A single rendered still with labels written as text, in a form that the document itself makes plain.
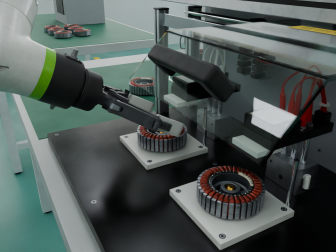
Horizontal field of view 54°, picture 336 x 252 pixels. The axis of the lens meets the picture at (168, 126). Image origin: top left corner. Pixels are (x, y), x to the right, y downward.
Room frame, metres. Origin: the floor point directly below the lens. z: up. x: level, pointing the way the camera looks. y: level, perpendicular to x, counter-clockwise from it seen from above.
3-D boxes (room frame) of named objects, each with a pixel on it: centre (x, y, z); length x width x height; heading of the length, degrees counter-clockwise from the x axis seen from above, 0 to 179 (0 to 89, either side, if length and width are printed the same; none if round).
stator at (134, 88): (1.11, 0.08, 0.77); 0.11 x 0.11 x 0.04
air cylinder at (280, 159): (0.52, -0.23, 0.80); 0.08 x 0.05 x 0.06; 29
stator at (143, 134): (0.66, 0.01, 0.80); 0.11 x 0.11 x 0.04
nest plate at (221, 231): (0.45, -0.10, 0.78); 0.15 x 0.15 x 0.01; 29
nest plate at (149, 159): (0.66, 0.01, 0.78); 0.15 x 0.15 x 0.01; 29
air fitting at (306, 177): (0.48, -0.24, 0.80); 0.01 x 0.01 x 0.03; 29
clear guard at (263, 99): (0.38, -0.15, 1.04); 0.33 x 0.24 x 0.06; 119
